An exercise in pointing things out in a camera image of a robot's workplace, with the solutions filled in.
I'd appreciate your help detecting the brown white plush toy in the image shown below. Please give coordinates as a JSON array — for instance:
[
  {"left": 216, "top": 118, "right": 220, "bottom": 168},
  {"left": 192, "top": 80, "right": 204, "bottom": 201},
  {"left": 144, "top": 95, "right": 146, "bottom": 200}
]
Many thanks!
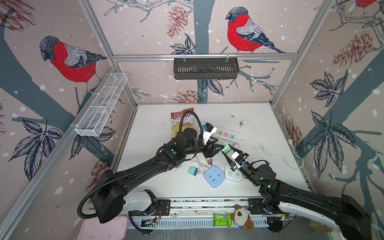
[{"left": 230, "top": 205, "right": 254, "bottom": 230}]

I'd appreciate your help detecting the pink tray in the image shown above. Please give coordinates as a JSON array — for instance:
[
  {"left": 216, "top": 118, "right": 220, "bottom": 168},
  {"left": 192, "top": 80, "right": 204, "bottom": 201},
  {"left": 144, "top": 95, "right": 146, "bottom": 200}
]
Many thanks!
[{"left": 77, "top": 217, "right": 129, "bottom": 240}]

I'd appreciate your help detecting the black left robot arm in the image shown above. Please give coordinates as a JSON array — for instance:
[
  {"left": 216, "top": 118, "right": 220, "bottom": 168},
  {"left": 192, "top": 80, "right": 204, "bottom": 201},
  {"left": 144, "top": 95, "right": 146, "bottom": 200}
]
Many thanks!
[{"left": 77, "top": 125, "right": 224, "bottom": 224}]

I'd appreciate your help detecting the green wet wipes pack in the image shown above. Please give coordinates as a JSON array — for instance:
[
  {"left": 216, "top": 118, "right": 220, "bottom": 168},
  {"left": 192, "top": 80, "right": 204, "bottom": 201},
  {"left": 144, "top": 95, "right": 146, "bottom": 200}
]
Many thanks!
[{"left": 213, "top": 214, "right": 232, "bottom": 228}]

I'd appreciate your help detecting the white coiled cable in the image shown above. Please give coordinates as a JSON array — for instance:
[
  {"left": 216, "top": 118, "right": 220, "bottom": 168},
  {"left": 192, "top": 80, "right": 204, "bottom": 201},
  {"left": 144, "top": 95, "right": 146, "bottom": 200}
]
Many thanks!
[{"left": 190, "top": 158, "right": 208, "bottom": 173}]

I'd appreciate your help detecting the white square power socket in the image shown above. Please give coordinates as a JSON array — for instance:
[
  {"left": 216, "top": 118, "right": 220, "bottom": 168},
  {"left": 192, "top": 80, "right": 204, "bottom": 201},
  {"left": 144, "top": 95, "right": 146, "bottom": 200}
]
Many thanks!
[{"left": 225, "top": 164, "right": 243, "bottom": 183}]

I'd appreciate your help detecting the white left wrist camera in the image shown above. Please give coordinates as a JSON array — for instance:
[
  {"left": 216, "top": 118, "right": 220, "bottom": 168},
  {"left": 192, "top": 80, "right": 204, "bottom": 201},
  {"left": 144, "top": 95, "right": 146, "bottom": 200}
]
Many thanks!
[{"left": 203, "top": 123, "right": 217, "bottom": 145}]

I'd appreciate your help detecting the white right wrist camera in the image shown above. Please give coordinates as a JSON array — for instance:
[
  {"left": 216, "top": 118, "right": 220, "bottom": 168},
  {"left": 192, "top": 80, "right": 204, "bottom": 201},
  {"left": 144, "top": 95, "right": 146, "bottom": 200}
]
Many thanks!
[{"left": 231, "top": 153, "right": 247, "bottom": 169}]

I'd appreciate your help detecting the green plug adapter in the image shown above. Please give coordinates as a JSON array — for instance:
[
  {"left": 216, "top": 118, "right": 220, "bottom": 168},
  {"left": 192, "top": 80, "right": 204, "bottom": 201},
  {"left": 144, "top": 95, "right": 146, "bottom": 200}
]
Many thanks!
[{"left": 222, "top": 143, "right": 232, "bottom": 155}]

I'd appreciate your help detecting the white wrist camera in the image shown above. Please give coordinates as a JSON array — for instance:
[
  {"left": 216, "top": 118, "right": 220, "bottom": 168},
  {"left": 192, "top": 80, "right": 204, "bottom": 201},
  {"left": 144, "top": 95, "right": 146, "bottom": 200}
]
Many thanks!
[
  {"left": 231, "top": 153, "right": 247, "bottom": 169},
  {"left": 203, "top": 123, "right": 217, "bottom": 145}
]

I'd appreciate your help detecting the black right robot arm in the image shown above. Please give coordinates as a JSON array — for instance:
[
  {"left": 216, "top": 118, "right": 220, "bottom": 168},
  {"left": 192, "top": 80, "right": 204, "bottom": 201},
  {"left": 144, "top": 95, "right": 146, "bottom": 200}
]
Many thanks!
[{"left": 222, "top": 144, "right": 372, "bottom": 240}]

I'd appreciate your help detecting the white long power strip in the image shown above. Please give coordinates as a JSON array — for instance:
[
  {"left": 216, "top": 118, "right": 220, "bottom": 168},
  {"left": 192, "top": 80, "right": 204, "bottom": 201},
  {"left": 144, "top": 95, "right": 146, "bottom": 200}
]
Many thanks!
[{"left": 202, "top": 122, "right": 243, "bottom": 145}]

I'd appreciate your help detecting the white power cable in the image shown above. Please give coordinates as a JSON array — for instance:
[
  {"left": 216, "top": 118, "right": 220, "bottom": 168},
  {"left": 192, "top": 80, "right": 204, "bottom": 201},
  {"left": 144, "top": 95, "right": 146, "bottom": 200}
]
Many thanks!
[{"left": 239, "top": 138, "right": 305, "bottom": 170}]

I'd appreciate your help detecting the blue square power socket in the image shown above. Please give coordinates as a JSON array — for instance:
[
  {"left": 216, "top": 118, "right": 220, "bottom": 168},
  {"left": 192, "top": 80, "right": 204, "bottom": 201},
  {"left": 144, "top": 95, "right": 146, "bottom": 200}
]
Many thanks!
[{"left": 204, "top": 166, "right": 225, "bottom": 188}]

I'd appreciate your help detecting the black hanging wire basket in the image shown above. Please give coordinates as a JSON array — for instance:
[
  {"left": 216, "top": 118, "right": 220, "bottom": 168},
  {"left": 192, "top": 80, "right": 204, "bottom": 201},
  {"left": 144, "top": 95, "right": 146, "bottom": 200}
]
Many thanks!
[{"left": 174, "top": 58, "right": 239, "bottom": 80}]

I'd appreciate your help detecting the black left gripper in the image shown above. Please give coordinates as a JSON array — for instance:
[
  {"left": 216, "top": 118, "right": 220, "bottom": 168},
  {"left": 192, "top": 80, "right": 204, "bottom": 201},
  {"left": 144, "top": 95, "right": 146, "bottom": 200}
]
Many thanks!
[{"left": 183, "top": 136, "right": 225, "bottom": 158}]

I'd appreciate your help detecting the pink plug adapter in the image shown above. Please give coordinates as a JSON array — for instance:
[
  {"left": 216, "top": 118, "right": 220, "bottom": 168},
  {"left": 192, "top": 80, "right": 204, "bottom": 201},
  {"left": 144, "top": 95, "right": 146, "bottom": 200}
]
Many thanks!
[{"left": 206, "top": 158, "right": 213, "bottom": 166}]

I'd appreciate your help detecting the red Chuba cassava chips bag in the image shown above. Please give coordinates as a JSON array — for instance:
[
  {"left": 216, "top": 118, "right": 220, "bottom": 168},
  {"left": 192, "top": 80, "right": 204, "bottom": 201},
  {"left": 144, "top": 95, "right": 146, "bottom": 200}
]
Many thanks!
[{"left": 171, "top": 108, "right": 195, "bottom": 139}]

